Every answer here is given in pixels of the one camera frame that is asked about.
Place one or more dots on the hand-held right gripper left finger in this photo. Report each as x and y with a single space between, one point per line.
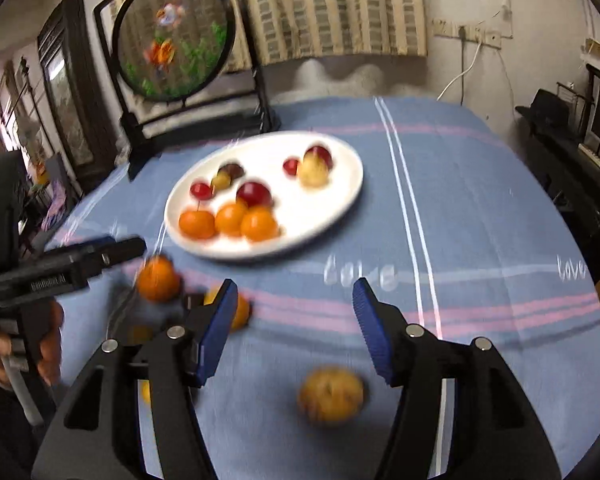
215 330

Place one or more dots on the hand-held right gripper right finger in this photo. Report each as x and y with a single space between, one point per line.
375 330

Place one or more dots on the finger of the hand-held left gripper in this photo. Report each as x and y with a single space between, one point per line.
115 255
87 246

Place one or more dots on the large orange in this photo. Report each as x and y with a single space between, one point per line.
157 279
239 312

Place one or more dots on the striped cream pepino melon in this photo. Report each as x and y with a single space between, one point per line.
331 395

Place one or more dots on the yellow-orange tangerine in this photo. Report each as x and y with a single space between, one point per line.
197 224

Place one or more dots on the greenish orange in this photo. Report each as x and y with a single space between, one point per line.
145 393

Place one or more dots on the small orange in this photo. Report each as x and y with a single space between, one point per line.
230 219

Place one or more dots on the medium orange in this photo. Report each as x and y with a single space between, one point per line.
259 224

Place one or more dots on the small yellow-green fruit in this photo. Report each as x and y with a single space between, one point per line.
222 180

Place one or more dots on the white oval plate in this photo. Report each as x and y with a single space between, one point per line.
320 210

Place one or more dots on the red plum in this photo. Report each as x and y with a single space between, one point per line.
320 154
253 193

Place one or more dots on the small dark purple fruit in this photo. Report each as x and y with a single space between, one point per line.
234 168

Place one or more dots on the plain cream pepino melon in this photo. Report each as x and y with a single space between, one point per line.
313 173

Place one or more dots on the person's left forearm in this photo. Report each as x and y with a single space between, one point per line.
0 430

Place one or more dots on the person's left hand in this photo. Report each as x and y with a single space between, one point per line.
52 340

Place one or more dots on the chair with purple cloth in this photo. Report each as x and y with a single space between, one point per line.
55 205

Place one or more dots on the blue striped tablecloth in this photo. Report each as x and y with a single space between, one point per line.
480 240

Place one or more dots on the dark wooden cabinet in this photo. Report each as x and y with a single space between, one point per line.
75 90

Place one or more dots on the round goldfish screen black stand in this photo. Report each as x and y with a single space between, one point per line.
175 35

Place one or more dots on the black desk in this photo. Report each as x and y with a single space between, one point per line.
570 185

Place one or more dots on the checked beige curtain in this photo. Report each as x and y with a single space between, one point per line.
330 5

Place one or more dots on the white wall socket strip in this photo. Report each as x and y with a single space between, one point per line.
465 30

